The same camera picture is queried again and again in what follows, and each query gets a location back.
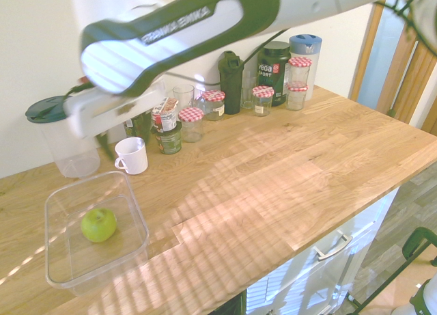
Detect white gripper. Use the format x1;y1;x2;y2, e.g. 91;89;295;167
63;81;167;161

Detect green apple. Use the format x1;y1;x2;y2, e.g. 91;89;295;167
80;208;117;243

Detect clear plastic rectangular container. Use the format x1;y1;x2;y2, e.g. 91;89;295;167
44;170;150;297

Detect white ribbed mug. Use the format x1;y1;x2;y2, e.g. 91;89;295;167
113;137;149;176

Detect clear pitcher dark lid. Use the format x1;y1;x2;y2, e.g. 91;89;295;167
25;95;102;178

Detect spice jar dark lid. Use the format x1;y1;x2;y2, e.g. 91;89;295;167
123;112;153;141

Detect red white yogurt cup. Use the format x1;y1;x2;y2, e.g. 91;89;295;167
151;96;180;132

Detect empty jar red checked lid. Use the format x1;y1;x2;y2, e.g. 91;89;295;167
287;56;313;87
178;107;205;143
285;83;309;111

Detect clear drinking glass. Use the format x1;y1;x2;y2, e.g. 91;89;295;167
172;84;195;111

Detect labelled jar red checked lid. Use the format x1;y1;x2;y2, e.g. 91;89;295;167
201;90;227;122
251;85;276;118

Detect black shaker bottle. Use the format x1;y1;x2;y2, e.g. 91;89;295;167
217;50;245;115

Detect tall ribbed clear glass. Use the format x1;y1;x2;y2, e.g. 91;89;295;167
240;71;259;110

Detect black Vega Sport tub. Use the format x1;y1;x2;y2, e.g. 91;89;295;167
256;40;292;107

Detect clear pitcher blue lid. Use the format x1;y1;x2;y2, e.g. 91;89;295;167
289;33;324;102

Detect white cabinet drawers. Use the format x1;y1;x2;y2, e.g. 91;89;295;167
244;188;399;315

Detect green metal stand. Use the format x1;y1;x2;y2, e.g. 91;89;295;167
344;225;437;315

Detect metal drawer handle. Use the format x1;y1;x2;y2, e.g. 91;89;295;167
313;234;353;262

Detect wooden door frame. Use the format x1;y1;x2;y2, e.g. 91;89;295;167
348;0;437;137

